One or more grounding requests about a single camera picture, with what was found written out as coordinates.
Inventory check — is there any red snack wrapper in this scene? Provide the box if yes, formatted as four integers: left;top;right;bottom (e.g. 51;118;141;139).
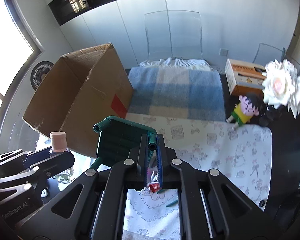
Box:
142;154;163;194

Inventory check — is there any glass bottle pink cap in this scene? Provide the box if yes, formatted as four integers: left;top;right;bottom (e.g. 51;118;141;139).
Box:
50;131;75;184

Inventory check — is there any green plastic tray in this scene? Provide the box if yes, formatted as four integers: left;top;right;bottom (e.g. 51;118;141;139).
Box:
93;116;158;168

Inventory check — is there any white printed placemat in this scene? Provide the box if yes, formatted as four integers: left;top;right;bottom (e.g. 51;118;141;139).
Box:
122;113;272;239

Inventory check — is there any blue plaid blanket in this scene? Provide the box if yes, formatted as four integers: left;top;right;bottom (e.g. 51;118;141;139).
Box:
128;67;225;121

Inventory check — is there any large cardboard box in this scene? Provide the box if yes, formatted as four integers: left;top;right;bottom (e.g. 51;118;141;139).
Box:
23;43;133;157

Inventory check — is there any cartoon boy figurine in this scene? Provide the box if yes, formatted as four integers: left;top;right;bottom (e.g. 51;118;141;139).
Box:
226;93;261;131

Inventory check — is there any black vase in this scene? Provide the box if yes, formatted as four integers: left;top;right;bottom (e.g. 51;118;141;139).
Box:
258;104;286;127

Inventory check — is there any orange white carton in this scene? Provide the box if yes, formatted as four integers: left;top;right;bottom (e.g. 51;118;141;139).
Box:
224;59;266;96

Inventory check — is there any clear acrylic chair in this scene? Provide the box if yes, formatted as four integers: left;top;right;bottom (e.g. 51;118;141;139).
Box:
145;10;203;60

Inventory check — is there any white rose bouquet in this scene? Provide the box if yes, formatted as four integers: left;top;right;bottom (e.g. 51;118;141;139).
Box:
262;59;300;118

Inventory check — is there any black wall fan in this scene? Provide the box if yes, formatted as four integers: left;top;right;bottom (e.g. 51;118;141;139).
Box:
30;61;54;90

